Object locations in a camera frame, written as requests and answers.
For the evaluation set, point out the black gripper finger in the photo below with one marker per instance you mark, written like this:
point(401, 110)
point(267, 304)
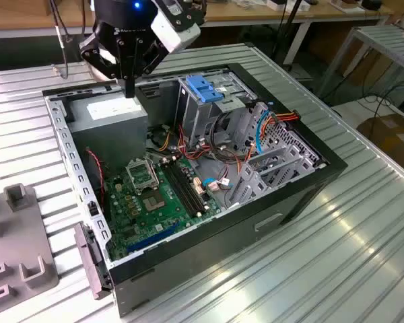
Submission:
point(123, 67)
point(137, 60)

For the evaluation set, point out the hard disk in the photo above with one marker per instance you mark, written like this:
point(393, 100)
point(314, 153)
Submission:
point(198, 87)

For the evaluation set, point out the grey metal disk bay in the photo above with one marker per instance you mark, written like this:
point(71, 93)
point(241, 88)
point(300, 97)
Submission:
point(252, 181)

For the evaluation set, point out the grey power supply unit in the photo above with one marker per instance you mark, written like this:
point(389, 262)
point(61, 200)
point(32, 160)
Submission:
point(111, 134)

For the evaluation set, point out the silver perforated drive cage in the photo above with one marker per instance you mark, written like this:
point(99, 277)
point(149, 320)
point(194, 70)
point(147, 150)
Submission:
point(193, 129)

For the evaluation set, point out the black RAM slot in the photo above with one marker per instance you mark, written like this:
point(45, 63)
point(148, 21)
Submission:
point(187, 188)
point(182, 188)
point(178, 188)
point(192, 188)

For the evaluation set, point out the CPU socket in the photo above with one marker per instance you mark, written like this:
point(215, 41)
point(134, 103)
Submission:
point(153, 202)

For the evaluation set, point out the small white box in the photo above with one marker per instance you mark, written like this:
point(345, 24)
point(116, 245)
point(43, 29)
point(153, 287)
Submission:
point(345, 6)
point(277, 5)

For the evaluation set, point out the green motherboard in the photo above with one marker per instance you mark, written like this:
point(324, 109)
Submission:
point(155, 222)

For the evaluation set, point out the wooden desk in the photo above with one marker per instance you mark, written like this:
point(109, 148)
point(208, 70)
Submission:
point(289, 15)

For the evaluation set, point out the blue expansion slot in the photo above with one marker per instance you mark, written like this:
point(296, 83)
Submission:
point(155, 235)

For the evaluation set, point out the grey parts rack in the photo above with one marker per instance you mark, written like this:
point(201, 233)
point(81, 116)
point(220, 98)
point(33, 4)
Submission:
point(20, 235)

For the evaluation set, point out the black open PC case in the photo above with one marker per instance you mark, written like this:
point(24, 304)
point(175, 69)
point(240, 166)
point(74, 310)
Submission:
point(222, 242)

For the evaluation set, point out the small black device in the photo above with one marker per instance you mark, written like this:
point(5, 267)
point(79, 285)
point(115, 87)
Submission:
point(370, 4)

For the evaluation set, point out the metal slat side table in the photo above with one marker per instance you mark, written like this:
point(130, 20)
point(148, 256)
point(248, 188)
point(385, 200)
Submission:
point(384, 40)

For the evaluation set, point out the brown cardboard box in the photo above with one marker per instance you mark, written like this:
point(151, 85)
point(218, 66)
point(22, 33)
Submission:
point(390, 134)

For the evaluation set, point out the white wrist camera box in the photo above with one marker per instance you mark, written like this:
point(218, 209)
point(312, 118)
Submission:
point(170, 32)

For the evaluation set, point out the grey rear case bracket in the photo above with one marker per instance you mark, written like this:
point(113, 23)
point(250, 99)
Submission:
point(87, 259)

